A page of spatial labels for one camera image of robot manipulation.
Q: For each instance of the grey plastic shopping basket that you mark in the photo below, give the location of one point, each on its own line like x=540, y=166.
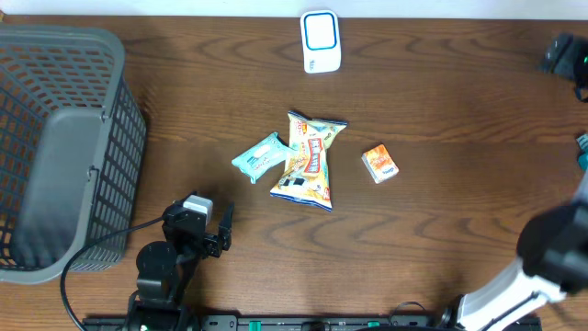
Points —
x=72, y=141

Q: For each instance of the teal mouthwash bottle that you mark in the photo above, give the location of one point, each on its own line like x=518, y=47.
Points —
x=582, y=159

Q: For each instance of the light teal snack packet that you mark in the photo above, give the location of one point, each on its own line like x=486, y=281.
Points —
x=258, y=159

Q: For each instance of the orange tissue box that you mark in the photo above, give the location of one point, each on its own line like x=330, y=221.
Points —
x=379, y=164

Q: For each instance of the black mounting rail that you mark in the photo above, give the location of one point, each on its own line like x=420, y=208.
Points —
x=235, y=323

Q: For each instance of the yellow snack bag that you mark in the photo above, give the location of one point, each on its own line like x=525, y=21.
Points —
x=306, y=175

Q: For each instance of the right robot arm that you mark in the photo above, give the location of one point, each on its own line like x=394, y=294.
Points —
x=550, y=264

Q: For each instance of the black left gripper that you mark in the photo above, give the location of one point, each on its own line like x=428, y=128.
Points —
x=211, y=245

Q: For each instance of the white barcode scanner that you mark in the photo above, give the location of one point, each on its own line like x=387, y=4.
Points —
x=320, y=39

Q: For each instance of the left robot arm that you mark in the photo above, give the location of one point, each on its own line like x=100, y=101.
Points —
x=165, y=269

